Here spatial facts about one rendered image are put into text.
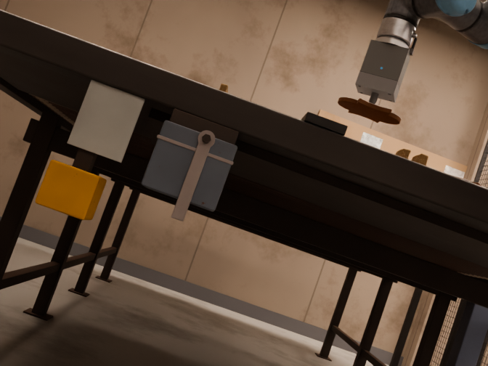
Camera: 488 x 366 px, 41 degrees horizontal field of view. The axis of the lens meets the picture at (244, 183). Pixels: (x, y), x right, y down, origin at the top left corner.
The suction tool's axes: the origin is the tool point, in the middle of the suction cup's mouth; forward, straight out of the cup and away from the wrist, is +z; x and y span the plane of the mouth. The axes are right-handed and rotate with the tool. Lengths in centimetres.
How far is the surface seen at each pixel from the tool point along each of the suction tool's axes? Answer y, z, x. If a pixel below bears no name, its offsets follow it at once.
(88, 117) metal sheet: 40, 23, 38
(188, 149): 21.3, 22.9, 34.2
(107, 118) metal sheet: 37, 22, 37
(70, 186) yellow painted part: 37, 36, 40
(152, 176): 25, 29, 36
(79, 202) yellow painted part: 35, 38, 39
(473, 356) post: -52, 51, -203
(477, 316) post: -48, 32, -202
